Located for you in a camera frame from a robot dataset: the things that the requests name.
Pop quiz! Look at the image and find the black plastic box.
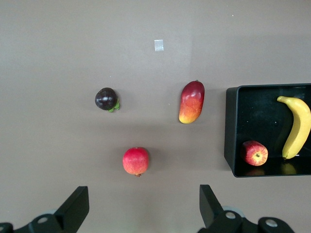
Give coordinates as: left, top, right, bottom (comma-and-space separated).
224, 83, 311, 178

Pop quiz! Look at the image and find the red pomegranate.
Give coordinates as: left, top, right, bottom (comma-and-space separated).
122, 147, 150, 178

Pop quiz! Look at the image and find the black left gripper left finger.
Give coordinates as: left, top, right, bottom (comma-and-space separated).
0, 186, 90, 233

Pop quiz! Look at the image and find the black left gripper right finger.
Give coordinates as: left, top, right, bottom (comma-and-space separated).
198, 184, 296, 233

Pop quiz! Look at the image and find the dark purple eggplant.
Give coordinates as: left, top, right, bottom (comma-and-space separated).
94, 87, 121, 113

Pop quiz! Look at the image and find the red yellow mango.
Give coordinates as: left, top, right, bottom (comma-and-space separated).
178, 80, 206, 125

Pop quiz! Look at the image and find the yellow banana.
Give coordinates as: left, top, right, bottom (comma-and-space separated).
276, 96, 311, 160

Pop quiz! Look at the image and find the red apple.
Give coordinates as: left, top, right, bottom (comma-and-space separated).
240, 140, 269, 166

